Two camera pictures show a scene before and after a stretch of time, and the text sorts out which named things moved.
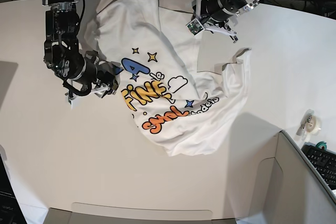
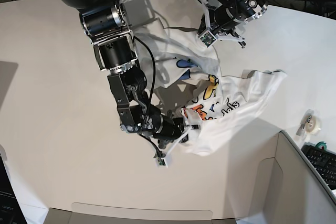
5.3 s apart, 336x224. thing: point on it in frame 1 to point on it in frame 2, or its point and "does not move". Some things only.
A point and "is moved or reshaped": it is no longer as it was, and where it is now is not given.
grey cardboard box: [128, 177] does not move
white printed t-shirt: [181, 110] is moved or reshaped
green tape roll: [322, 145] does not move
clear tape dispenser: [310, 125] does not move
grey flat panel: [7, 71] does not move
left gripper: [98, 76] to [167, 129]
